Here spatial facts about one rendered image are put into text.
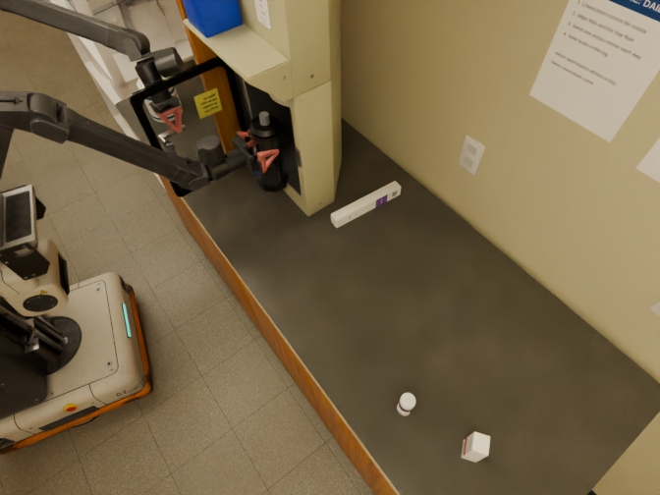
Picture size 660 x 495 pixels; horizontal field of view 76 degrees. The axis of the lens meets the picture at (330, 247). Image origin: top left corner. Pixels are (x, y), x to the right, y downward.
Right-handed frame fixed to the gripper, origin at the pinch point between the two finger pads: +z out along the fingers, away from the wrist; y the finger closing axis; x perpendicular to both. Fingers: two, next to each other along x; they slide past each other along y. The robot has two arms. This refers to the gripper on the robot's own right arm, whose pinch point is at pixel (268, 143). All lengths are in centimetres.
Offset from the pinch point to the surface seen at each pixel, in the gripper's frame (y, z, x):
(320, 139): -14.2, 9.4, -6.2
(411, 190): -27, 39, 23
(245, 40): -0.7, -2.1, -33.1
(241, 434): -34, -53, 119
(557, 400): -101, 19, 23
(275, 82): -14.1, -2.7, -29.2
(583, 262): -82, 46, 8
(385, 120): -3.0, 46.1, 11.6
